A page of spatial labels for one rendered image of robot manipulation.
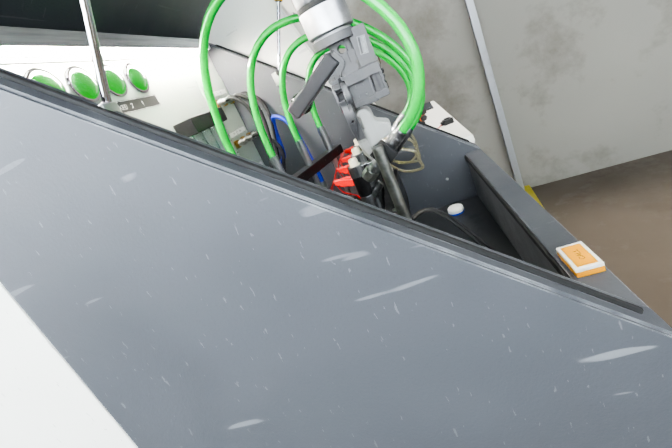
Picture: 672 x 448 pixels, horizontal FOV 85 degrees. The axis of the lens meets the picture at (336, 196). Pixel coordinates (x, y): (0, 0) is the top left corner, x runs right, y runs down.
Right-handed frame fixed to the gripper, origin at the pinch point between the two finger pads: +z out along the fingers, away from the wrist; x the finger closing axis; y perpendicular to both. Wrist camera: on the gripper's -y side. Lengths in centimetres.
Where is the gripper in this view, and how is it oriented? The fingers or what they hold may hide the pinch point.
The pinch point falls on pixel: (368, 155)
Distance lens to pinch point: 64.6
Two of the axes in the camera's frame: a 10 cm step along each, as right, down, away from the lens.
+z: 4.0, 8.6, 3.0
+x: 1.0, -3.7, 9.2
